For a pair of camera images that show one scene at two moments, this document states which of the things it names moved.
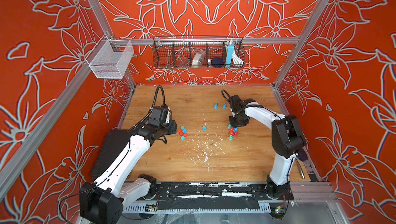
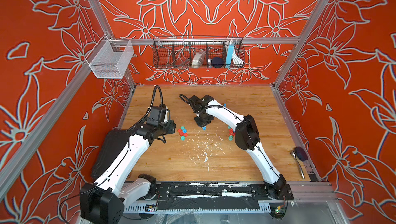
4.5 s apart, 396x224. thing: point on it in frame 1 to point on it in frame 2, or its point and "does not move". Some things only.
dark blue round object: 217,61 does not move
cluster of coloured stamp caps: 182,132 does not move
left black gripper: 173,125 does not move
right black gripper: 233,125 to 200,125
